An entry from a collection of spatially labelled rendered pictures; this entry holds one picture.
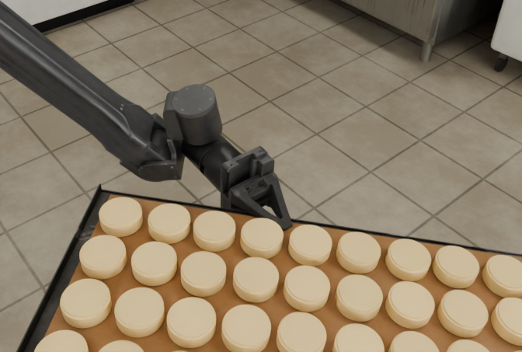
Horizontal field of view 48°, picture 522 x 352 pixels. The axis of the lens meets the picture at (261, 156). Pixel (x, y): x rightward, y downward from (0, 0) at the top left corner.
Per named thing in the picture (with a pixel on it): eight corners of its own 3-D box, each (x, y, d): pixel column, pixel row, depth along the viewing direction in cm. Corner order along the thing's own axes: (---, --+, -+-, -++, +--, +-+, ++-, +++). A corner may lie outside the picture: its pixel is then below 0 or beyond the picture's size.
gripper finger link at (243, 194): (305, 241, 76) (262, 198, 81) (311, 203, 71) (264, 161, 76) (264, 266, 73) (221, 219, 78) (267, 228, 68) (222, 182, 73)
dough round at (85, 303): (106, 283, 63) (104, 271, 62) (116, 320, 60) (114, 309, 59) (59, 296, 62) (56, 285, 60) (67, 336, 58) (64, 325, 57)
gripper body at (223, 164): (266, 207, 81) (235, 176, 85) (270, 152, 74) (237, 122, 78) (227, 227, 78) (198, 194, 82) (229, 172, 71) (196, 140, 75)
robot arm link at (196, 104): (151, 136, 87) (142, 181, 81) (130, 78, 78) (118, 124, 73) (231, 132, 86) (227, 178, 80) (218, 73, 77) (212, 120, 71)
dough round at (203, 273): (204, 306, 62) (204, 295, 61) (171, 280, 64) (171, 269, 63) (234, 277, 65) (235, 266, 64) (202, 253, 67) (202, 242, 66)
